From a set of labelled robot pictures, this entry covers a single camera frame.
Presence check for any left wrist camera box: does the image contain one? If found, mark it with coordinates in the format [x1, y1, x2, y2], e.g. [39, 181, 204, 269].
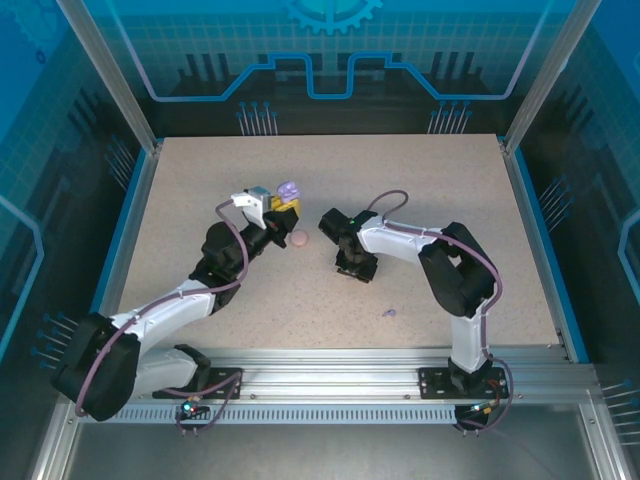
[230, 185, 274, 221]

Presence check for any aluminium side rail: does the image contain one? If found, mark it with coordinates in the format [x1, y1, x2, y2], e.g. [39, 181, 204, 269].
[499, 142, 576, 361]
[82, 144, 164, 364]

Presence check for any steel sheet panel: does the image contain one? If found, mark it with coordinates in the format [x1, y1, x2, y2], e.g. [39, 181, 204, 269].
[64, 422, 601, 480]

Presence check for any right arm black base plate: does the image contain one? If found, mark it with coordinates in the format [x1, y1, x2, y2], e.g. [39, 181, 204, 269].
[417, 367, 509, 400]

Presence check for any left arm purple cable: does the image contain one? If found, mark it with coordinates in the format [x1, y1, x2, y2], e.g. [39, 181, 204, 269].
[74, 197, 251, 437]

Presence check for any aluminium mounting rail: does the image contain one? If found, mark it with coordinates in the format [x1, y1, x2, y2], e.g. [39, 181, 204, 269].
[64, 347, 599, 401]

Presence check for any aluminium frame post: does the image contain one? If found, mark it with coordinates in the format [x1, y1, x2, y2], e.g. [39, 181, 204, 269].
[54, 0, 164, 154]
[502, 0, 604, 154]

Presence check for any slotted metal cable tray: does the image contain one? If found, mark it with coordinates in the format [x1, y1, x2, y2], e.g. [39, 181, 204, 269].
[78, 405, 469, 426]

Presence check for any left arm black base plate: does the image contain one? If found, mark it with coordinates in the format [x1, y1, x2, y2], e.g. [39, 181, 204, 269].
[152, 367, 245, 400]

